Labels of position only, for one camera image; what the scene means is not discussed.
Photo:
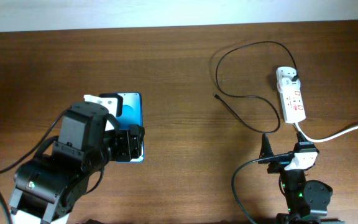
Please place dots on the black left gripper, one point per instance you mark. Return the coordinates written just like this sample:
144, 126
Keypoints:
130, 142

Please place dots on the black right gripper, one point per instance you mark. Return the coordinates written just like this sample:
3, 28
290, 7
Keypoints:
278, 165

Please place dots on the blue screen smartphone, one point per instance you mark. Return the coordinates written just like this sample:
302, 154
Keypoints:
131, 114

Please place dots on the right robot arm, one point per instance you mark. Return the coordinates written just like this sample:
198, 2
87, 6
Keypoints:
307, 200

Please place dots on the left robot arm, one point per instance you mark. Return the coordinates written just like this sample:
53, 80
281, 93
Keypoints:
48, 185

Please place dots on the white usb charger adapter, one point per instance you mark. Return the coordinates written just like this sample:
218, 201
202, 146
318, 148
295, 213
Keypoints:
286, 84

